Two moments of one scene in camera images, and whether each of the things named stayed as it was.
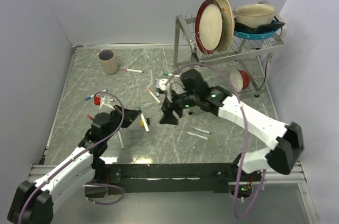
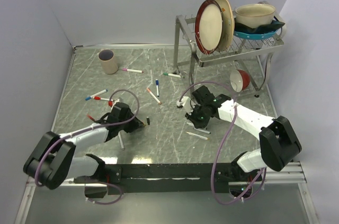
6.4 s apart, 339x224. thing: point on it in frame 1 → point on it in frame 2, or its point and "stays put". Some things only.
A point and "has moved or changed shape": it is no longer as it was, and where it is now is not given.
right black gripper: x=167 y=107 → x=197 y=124
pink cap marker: x=133 y=70 stays put
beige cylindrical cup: x=108 y=61 stays put
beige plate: x=228 y=24 stays put
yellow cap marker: x=198 y=135 stays put
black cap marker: x=206 y=132 has moved or changed shape
